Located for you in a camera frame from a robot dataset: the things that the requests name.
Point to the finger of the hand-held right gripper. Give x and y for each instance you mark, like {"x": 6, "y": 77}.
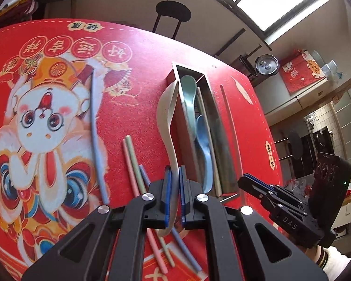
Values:
{"x": 257, "y": 179}
{"x": 251, "y": 188}

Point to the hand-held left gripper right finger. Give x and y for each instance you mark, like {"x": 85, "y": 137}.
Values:
{"x": 182, "y": 199}

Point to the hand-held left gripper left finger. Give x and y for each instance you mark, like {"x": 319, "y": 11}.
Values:
{"x": 168, "y": 193}

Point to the stainless steel utensil tray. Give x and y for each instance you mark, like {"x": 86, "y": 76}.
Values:
{"x": 222, "y": 152}

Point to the pink chopstick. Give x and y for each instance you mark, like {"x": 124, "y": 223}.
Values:
{"x": 130, "y": 166}

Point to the blue chopstick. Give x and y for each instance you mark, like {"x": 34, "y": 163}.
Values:
{"x": 97, "y": 152}
{"x": 187, "y": 251}

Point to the blue plastic spoon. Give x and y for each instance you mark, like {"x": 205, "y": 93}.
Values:
{"x": 203, "y": 134}

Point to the white plastic spoon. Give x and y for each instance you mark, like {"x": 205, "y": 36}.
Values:
{"x": 166, "y": 108}

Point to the green plastic spoon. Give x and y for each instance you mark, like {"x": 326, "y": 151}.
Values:
{"x": 188, "y": 90}

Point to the person's right forearm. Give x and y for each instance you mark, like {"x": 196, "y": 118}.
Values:
{"x": 330, "y": 260}

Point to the black round stool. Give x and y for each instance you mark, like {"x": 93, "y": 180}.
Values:
{"x": 295, "y": 145}
{"x": 172, "y": 10}

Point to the white fridge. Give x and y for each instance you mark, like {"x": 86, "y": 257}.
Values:
{"x": 295, "y": 101}

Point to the red printed cloth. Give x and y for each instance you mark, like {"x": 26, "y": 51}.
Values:
{"x": 301, "y": 73}

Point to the rice cooker with open lid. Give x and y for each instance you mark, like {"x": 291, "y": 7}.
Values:
{"x": 266, "y": 64}

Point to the red printed table mat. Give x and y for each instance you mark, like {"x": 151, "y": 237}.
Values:
{"x": 152, "y": 64}

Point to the clear plastic container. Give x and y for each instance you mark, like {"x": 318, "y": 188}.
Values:
{"x": 327, "y": 67}

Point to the window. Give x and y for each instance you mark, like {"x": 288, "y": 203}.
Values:
{"x": 280, "y": 0}

